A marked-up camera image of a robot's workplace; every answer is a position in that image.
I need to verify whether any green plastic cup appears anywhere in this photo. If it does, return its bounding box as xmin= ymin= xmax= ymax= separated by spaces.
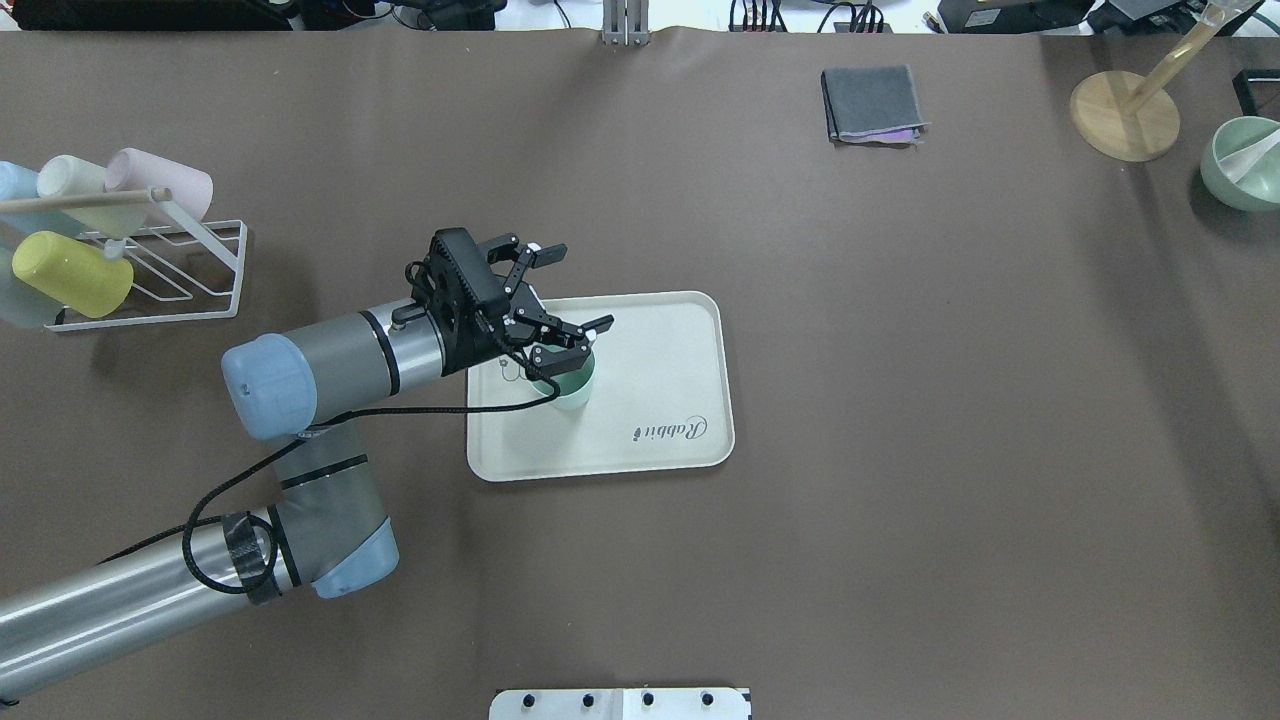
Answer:
xmin=526 ymin=348 xmax=596 ymax=411

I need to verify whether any cream rabbit tray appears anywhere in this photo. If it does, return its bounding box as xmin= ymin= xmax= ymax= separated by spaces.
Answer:
xmin=466 ymin=290 xmax=735 ymax=483

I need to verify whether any white cup rack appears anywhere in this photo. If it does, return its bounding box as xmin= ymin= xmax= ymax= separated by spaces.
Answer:
xmin=1 ymin=186 xmax=250 ymax=333

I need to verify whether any pink plastic cup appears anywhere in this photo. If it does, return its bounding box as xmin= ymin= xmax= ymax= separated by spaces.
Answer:
xmin=104 ymin=149 xmax=214 ymax=222

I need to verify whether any yellow plastic cup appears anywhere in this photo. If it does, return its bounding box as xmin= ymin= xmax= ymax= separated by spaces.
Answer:
xmin=12 ymin=231 xmax=134 ymax=319

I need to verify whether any cream plastic cup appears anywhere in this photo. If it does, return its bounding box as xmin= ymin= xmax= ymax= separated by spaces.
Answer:
xmin=36 ymin=154 xmax=146 ymax=238

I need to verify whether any pale blue plastic cup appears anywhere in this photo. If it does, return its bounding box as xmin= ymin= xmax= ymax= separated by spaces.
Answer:
xmin=1 ymin=246 xmax=64 ymax=329

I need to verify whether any light blue plastic cup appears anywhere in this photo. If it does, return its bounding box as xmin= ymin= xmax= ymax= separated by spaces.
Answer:
xmin=1 ymin=161 xmax=86 ymax=240

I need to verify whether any grey folded cloth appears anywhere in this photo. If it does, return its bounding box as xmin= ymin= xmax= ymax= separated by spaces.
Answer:
xmin=820 ymin=64 xmax=928 ymax=146

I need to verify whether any wooden glass stand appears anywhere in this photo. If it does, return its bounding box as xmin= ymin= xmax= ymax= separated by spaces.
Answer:
xmin=1069 ymin=1 xmax=1258 ymax=161

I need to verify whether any white ceramic spoon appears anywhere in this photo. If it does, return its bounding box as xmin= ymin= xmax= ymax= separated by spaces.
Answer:
xmin=1219 ymin=128 xmax=1280 ymax=184

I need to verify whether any green ceramic bowl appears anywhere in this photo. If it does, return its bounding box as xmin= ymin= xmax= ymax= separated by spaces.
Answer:
xmin=1199 ymin=117 xmax=1279 ymax=211

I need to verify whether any aluminium frame post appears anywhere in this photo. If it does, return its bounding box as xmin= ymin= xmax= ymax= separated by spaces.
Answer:
xmin=600 ymin=0 xmax=650 ymax=47

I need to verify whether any white column mount base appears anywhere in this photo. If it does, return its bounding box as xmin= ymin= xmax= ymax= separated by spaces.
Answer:
xmin=488 ymin=685 xmax=753 ymax=719

